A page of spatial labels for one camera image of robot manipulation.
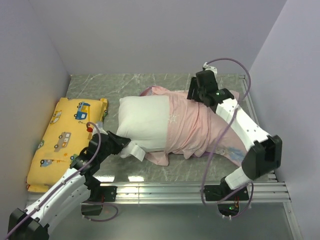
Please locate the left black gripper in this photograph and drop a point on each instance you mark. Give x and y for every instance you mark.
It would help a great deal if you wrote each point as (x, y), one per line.
(119, 142)

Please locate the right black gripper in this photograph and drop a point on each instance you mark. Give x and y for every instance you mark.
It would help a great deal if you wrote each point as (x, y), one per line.
(194, 85)

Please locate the white pillow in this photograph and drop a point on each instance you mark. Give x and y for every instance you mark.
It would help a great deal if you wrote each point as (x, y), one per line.
(143, 120)

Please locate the purple princess print pillowcase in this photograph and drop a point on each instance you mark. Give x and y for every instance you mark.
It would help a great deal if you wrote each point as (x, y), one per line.
(193, 130)

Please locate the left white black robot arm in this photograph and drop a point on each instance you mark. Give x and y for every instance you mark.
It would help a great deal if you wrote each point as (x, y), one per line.
(38, 220)

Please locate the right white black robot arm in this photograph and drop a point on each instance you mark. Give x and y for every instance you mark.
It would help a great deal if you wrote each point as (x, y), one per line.
(264, 152)

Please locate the yellow car print pillow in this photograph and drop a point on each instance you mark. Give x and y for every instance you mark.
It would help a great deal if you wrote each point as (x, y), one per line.
(66, 135)

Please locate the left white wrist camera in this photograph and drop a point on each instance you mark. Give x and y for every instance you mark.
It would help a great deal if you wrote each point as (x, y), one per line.
(94, 128)

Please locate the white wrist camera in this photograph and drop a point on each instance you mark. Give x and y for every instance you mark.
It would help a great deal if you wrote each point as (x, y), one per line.
(94, 128)
(207, 67)

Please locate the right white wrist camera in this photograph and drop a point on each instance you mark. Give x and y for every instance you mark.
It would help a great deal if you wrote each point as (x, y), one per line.
(207, 67)

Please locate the right side aluminium rail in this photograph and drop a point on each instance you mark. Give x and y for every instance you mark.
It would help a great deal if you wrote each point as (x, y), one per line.
(248, 107)

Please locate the aluminium rail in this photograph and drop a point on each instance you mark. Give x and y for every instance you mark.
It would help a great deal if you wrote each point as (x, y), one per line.
(248, 107)
(142, 193)

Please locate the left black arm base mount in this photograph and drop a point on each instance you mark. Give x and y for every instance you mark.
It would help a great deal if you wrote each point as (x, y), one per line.
(100, 197)

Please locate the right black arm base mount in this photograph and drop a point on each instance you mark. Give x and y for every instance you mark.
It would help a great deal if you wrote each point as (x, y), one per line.
(230, 203)

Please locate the front aluminium rail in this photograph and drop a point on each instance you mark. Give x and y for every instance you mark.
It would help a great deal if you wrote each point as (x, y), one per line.
(142, 193)

